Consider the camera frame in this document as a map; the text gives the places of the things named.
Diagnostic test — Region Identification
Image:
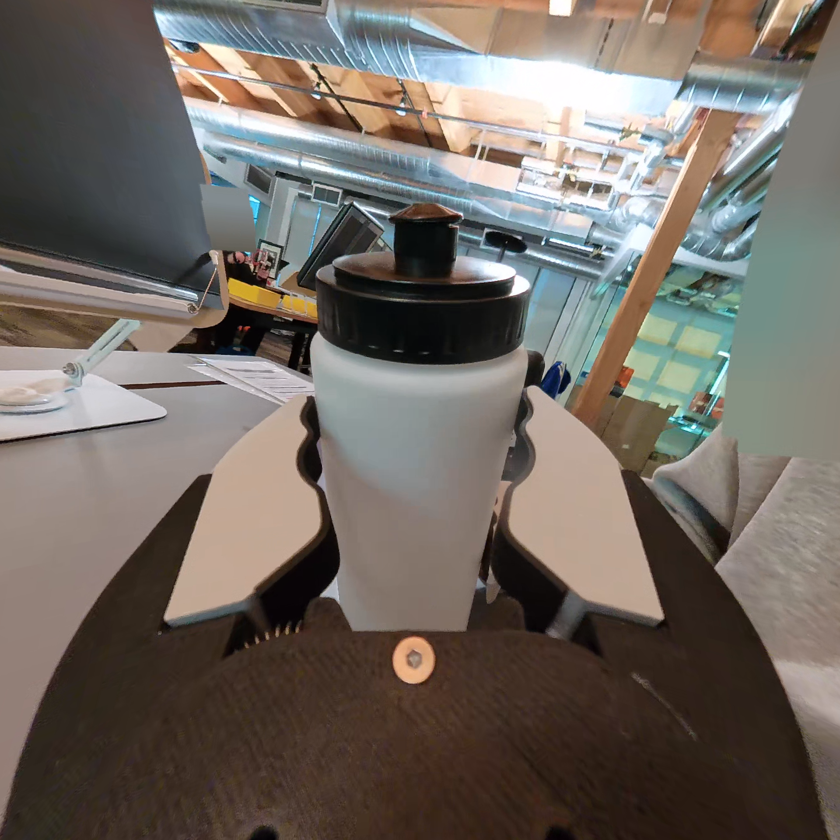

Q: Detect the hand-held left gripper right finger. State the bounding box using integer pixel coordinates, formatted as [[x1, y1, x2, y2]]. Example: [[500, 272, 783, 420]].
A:
[[492, 386, 665, 626]]

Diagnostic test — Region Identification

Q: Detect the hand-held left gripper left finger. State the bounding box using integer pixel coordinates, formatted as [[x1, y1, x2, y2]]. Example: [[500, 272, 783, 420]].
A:
[[163, 395, 342, 627]]

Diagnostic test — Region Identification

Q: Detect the white squeeze bottle black cap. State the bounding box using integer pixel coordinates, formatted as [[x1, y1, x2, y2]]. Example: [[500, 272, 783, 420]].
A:
[[308, 203, 534, 634]]

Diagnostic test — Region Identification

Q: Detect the brown cardboard box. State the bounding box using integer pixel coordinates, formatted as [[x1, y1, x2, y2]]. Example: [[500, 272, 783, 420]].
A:
[[600, 392, 681, 462]]

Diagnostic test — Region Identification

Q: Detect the printed paper sheet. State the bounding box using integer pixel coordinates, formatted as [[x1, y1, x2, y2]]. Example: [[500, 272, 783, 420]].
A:
[[187, 357, 317, 403]]

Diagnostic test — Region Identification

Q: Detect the white laptop stand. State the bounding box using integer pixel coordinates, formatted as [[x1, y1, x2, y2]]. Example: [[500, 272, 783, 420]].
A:
[[0, 246, 198, 442]]

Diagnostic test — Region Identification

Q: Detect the yellow plastic bin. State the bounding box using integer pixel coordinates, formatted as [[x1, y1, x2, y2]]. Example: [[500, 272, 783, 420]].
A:
[[226, 279, 320, 320]]

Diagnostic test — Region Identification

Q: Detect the black computer monitor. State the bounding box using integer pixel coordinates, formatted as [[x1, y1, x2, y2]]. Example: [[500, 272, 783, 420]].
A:
[[297, 202, 386, 291]]

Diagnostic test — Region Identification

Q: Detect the black board plywood edge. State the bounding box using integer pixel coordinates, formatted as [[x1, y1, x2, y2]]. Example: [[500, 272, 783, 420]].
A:
[[0, 0, 228, 329]]

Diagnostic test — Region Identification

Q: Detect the wooden post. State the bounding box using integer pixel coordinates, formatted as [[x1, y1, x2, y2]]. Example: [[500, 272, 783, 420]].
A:
[[571, 108, 744, 431]]

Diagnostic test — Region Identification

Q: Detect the silver ventilation duct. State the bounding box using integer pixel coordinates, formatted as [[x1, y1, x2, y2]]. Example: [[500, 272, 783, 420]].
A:
[[187, 98, 657, 217], [154, 0, 697, 86]]

